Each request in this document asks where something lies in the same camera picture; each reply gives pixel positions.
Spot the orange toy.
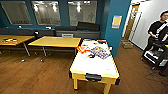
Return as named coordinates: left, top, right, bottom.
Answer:
left=76, top=44, right=91, bottom=55

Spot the colourful toy pile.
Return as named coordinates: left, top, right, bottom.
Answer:
left=89, top=45, right=111, bottom=60

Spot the red toy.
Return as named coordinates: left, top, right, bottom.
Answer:
left=97, top=39, right=108, bottom=44

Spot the yellow air hockey table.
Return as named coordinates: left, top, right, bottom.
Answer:
left=69, top=39, right=121, bottom=94

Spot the low wooden table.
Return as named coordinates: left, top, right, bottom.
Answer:
left=0, top=34, right=36, bottom=57
left=28, top=35, right=83, bottom=58

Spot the large interior window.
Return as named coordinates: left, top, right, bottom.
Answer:
left=68, top=0, right=98, bottom=27
left=31, top=0, right=62, bottom=26
left=0, top=1, right=34, bottom=25

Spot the woven basket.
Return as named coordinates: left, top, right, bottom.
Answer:
left=120, top=39, right=134, bottom=50

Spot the small black device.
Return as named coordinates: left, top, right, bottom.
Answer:
left=34, top=30, right=40, bottom=37

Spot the dark grey bench sofa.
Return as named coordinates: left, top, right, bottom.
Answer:
left=0, top=27, right=56, bottom=38

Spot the person in black clothes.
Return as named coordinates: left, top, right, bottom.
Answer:
left=143, top=10, right=168, bottom=53

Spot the orange paper packet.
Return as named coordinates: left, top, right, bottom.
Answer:
left=3, top=38, right=18, bottom=45

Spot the framed yellow wall notice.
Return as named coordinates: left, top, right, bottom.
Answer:
left=111, top=15, right=123, bottom=30

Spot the wooden door frame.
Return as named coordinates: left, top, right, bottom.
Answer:
left=122, top=3, right=141, bottom=42

